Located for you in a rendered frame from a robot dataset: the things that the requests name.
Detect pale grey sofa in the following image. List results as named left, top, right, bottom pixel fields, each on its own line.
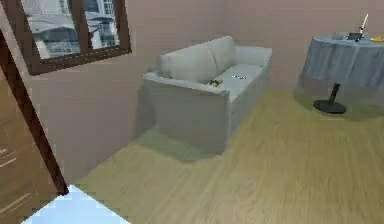
left=142, top=35, right=274, bottom=155

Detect brown framed window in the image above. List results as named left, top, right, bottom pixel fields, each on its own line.
left=7, top=0, right=133, bottom=76

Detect round table with blue cloth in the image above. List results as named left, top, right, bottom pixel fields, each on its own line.
left=298, top=34, right=384, bottom=115

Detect grey box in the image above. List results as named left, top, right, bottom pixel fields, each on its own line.
left=331, top=31, right=349, bottom=41

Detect brown wooden room door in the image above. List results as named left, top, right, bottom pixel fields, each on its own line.
left=0, top=29, right=70, bottom=224

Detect white candle in black holder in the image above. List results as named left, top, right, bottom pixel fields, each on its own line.
left=355, top=13, right=370, bottom=42

